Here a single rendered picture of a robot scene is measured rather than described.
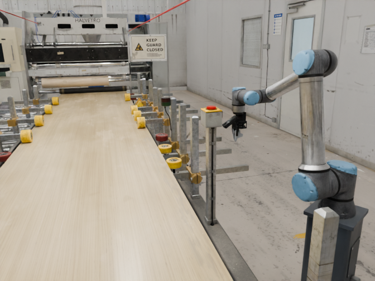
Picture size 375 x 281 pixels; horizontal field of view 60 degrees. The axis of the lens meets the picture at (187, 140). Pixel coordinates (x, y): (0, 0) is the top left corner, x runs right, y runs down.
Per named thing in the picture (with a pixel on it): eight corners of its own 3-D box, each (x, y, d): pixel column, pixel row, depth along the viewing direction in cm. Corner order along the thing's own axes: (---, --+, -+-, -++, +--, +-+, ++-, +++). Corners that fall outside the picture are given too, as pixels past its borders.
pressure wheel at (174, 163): (171, 175, 175) (171, 155, 172) (184, 178, 172) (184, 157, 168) (163, 180, 168) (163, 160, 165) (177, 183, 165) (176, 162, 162)
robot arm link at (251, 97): (263, 90, 206) (251, 88, 217) (247, 91, 201) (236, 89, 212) (262, 105, 208) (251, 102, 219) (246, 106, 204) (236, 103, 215)
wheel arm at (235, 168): (246, 170, 181) (246, 163, 180) (249, 172, 178) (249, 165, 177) (169, 178, 171) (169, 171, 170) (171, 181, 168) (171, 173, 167)
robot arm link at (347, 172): (360, 196, 170) (365, 164, 165) (336, 202, 163) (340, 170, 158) (337, 185, 183) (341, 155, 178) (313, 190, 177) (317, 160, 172)
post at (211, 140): (213, 218, 150) (214, 124, 137) (217, 224, 145) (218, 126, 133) (204, 220, 149) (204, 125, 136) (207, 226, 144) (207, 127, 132)
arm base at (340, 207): (325, 198, 189) (327, 183, 186) (360, 209, 177) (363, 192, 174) (311, 210, 176) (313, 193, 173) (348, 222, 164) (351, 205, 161)
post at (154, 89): (158, 140, 291) (156, 86, 277) (159, 141, 288) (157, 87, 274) (154, 140, 290) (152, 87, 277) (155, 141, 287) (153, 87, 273)
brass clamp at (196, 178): (196, 173, 178) (195, 165, 176) (203, 183, 165) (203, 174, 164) (184, 174, 176) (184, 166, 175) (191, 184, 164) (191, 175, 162)
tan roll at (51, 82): (148, 83, 439) (148, 73, 435) (149, 83, 427) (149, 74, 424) (34, 87, 405) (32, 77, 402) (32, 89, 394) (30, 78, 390)
